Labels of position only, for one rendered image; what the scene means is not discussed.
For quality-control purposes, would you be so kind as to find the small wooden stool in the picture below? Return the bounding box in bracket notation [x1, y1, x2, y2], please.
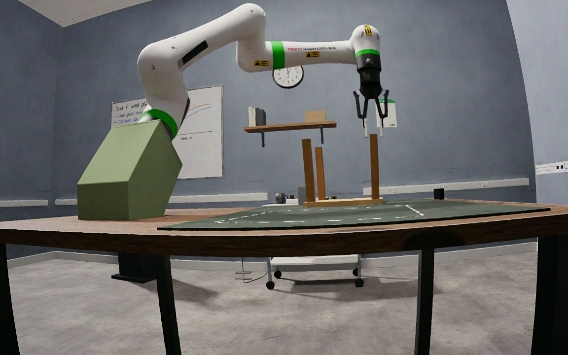
[302, 134, 383, 208]

